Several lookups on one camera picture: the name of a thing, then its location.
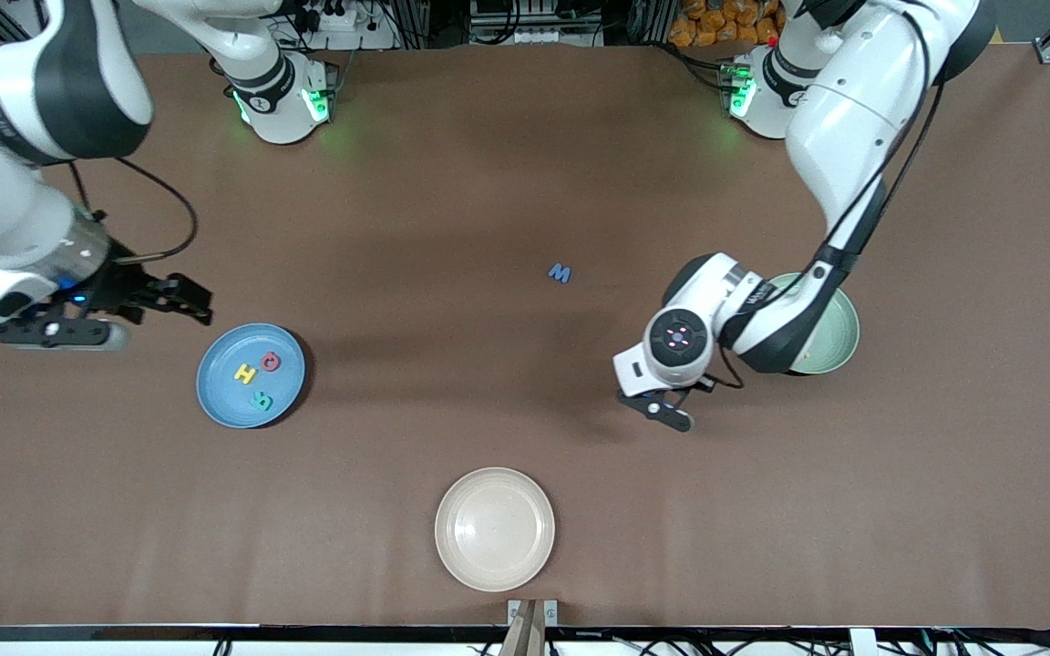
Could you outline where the brown table cover sheet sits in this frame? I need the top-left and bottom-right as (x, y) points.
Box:
(0, 44), (1050, 630)

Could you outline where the black electronics rack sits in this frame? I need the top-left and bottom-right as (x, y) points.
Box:
(468, 0), (608, 46)

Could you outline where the white power strip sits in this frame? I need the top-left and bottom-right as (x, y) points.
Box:
(293, 0), (364, 33)

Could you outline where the beige plate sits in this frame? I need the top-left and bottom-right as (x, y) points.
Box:
(435, 467), (556, 593)

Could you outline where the metal edge bracket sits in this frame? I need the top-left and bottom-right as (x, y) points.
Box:
(507, 599), (560, 628)

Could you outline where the blue plate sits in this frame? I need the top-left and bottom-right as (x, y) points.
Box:
(196, 323), (306, 429)

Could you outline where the orange bag pile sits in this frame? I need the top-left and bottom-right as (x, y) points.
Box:
(668, 0), (786, 48)

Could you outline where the black base cable bundle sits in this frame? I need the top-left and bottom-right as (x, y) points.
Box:
(653, 41), (731, 92)

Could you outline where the tan wooden strip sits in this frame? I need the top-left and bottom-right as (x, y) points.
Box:
(499, 600), (547, 656)

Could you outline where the green plate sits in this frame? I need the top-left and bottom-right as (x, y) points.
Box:
(767, 272), (860, 375)

